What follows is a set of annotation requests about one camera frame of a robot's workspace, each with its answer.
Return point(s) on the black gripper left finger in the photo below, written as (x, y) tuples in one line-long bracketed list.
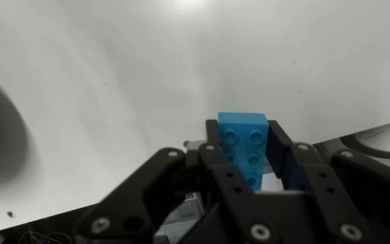
[(159, 193)]

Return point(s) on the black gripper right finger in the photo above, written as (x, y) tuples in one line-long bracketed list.
[(353, 193)]

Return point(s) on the blue toy block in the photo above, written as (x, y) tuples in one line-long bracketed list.
[(243, 135)]

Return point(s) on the white shelf table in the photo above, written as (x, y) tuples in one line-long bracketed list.
[(136, 67)]

